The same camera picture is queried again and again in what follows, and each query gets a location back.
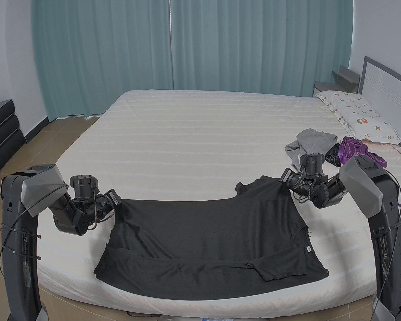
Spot black chest of drawers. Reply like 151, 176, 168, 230
0, 100, 23, 187

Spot white printed pillow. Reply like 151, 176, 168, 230
314, 90, 401, 145

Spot black T-shirt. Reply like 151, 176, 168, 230
94, 175, 329, 299

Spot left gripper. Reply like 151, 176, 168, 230
95, 188, 122, 220

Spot pale pink pillow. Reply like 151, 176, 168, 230
364, 141, 401, 150

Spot purple satin garment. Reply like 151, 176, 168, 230
339, 136, 401, 210

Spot grey garment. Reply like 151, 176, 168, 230
285, 128, 338, 168

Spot shiny black garment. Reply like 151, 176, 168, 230
325, 144, 342, 168

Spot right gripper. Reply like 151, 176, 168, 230
280, 168, 305, 192

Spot grey bedside table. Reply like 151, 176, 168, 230
313, 65, 360, 96

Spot blue-green curtain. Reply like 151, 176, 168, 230
32, 0, 173, 119
169, 0, 353, 97

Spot bed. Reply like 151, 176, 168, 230
20, 56, 401, 317

